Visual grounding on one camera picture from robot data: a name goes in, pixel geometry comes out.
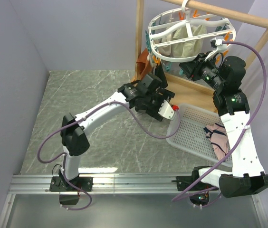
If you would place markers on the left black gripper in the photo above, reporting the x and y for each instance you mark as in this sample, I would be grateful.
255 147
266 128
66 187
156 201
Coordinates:
166 94

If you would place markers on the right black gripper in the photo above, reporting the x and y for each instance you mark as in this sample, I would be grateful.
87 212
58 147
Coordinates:
195 67

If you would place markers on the black striped underwear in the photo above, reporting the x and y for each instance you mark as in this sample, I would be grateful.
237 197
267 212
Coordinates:
159 72

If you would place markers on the orange clothes peg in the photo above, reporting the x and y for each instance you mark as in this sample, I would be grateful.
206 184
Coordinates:
156 60

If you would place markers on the white clip hanger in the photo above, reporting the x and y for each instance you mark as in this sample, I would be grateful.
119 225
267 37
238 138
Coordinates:
189 32

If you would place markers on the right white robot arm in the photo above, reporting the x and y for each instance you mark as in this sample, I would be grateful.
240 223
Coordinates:
248 176

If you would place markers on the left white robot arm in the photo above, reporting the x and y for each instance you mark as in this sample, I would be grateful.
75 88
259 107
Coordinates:
76 128

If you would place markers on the rust brown underwear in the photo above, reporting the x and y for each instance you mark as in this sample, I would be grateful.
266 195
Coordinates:
143 65

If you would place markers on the beige underwear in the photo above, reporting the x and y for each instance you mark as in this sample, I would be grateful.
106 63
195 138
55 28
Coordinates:
159 38

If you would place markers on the pink navy underwear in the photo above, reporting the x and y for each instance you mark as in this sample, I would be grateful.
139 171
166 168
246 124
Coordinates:
217 136

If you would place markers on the teal clothes peg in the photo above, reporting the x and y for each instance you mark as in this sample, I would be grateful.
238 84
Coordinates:
167 67

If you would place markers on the white plastic basket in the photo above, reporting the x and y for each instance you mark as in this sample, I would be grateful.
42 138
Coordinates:
190 135

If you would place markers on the wooden drying rack frame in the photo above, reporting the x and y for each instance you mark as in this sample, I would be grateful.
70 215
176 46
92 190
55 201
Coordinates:
187 91

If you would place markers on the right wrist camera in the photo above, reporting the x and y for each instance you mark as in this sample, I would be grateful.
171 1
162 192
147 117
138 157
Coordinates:
218 46

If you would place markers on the aluminium mounting rail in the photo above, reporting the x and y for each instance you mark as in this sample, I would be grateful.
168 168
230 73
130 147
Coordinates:
102 183

